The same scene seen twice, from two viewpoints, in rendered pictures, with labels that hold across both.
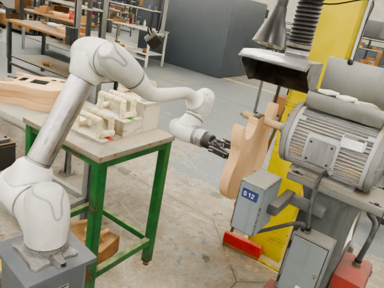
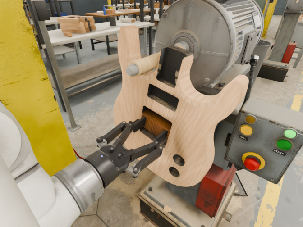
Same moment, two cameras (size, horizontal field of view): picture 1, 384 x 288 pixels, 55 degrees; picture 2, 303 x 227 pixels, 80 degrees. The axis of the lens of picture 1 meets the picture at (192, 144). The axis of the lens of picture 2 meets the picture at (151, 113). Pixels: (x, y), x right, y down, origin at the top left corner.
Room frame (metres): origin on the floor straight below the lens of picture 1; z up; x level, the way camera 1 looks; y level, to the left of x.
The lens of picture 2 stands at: (1.51, 0.16, 1.39)
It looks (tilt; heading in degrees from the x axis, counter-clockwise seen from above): 34 degrees down; 277
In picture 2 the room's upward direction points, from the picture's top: straight up
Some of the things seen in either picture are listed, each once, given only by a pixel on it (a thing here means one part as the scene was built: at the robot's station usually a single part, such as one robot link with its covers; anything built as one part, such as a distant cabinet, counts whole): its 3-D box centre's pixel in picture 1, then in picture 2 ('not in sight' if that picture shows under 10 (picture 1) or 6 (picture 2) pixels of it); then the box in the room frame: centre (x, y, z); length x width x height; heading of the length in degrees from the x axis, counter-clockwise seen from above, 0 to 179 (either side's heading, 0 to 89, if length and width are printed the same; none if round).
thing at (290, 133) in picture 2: not in sight; (290, 133); (1.22, -0.21, 1.11); 0.03 x 0.01 x 0.03; 148
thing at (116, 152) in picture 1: (96, 186); not in sight; (1.94, 0.52, 0.55); 0.62 x 0.58 x 0.76; 58
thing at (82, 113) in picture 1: (88, 115); not in sight; (1.78, 0.55, 1.04); 0.20 x 0.03 x 0.03; 61
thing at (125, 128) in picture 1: (115, 120); not in sight; (1.96, 0.45, 0.98); 0.27 x 0.16 x 0.09; 62
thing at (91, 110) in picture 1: (100, 113); not in sight; (1.85, 0.51, 1.04); 0.20 x 0.03 x 0.03; 61
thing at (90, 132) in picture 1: (94, 132); not in sight; (1.82, 0.53, 0.94); 0.27 x 0.15 x 0.01; 62
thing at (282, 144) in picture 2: not in sight; (284, 143); (1.22, -0.21, 1.07); 0.03 x 0.01 x 0.03; 148
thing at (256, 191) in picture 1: (273, 213); (255, 132); (1.22, -0.35, 0.99); 0.24 x 0.21 x 0.26; 58
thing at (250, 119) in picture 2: not in sight; (250, 120); (1.30, -0.26, 1.11); 0.03 x 0.01 x 0.03; 148
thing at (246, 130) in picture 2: not in sight; (246, 129); (1.29, -0.26, 1.07); 0.03 x 0.01 x 0.03; 148
